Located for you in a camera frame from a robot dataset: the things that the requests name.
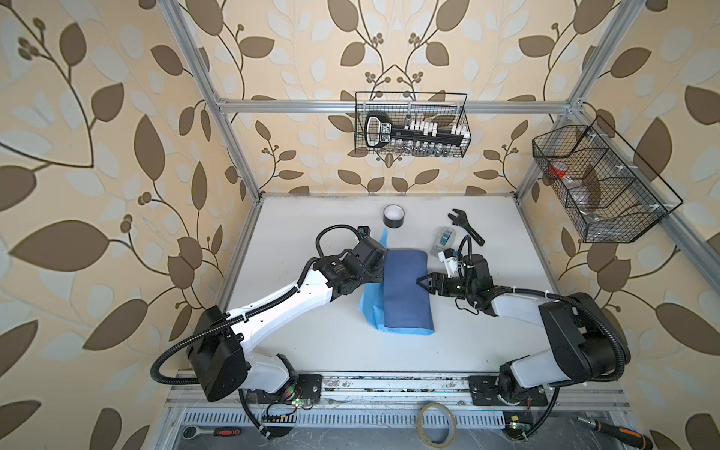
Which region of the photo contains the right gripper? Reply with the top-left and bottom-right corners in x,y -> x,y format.
417,272 -> 474,300

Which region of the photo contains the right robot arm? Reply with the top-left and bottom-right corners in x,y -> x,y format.
416,254 -> 631,441

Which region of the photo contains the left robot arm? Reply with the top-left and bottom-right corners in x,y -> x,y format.
150,226 -> 387,440

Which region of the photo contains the white tape dispenser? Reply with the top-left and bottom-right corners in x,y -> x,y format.
430,227 -> 456,257

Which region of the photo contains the black tape roll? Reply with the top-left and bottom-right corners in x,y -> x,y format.
382,204 -> 405,229

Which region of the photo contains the black adjustable wrench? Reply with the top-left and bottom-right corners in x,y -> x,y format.
448,208 -> 486,247

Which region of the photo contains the socket set holder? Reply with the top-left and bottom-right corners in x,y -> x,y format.
360,111 -> 472,151

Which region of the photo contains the red object in basket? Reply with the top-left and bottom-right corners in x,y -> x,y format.
547,161 -> 569,179

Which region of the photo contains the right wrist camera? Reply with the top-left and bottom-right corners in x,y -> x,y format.
438,247 -> 459,278

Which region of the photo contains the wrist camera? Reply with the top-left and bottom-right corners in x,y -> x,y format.
438,247 -> 459,278
357,226 -> 371,238

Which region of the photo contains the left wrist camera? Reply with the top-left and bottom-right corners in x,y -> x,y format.
357,226 -> 371,238

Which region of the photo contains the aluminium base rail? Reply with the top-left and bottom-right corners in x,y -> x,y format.
162,369 -> 631,412

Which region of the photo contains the back wire basket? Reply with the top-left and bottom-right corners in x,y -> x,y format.
354,90 -> 472,159

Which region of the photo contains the wire basket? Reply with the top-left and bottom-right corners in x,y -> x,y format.
354,90 -> 472,159
532,116 -> 683,244

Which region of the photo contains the clear tape ring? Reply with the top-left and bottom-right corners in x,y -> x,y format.
415,401 -> 458,449

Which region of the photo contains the right wire basket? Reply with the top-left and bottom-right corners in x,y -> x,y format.
532,116 -> 683,244

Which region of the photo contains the red handled ratchet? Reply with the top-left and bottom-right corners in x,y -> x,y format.
181,426 -> 242,440

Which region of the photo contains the orange handled screwdriver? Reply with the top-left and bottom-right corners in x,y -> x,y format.
577,417 -> 654,450

